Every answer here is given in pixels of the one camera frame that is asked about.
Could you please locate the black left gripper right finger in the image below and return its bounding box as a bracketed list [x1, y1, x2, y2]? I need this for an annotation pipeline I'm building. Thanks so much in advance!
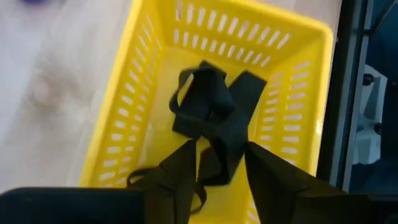
[244, 142, 393, 224]

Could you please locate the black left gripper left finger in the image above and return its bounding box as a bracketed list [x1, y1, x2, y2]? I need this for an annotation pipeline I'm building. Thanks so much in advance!
[136, 139, 197, 224]

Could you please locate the yellow plastic basket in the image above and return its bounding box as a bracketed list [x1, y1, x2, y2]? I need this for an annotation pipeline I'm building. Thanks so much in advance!
[79, 0, 335, 224]

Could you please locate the black aluminium table frame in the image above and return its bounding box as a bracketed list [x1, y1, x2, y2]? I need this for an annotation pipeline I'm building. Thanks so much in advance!
[317, 0, 352, 189]

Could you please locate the white plastic bracket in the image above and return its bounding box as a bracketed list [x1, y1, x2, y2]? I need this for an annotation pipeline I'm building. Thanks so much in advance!
[353, 63, 389, 166]

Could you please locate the silver aluminium rail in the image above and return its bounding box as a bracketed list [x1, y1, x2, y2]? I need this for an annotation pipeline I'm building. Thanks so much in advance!
[329, 0, 374, 194]

